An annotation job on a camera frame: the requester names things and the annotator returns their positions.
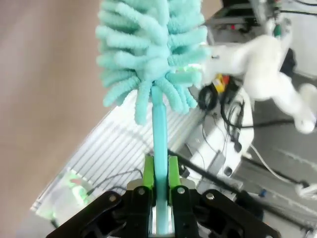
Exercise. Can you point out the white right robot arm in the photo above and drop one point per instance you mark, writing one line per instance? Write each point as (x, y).
(262, 64)

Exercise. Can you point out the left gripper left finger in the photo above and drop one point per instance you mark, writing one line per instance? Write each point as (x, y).
(138, 205)

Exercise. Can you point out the ribbed aluminium panel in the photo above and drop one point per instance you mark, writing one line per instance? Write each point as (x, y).
(119, 153)

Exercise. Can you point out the teal microfibre duster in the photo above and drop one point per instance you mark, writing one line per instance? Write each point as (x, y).
(158, 138)

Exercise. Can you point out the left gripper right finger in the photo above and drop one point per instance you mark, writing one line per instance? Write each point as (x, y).
(183, 205)

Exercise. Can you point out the green lit electronics board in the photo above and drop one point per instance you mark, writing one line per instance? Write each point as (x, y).
(74, 187)

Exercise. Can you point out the black diagonal bar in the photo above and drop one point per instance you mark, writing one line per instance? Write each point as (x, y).
(210, 177)

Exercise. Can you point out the yellow plug block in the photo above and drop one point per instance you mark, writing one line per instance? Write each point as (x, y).
(220, 83)

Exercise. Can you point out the white control cabinet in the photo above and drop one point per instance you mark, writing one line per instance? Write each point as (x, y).
(218, 138)

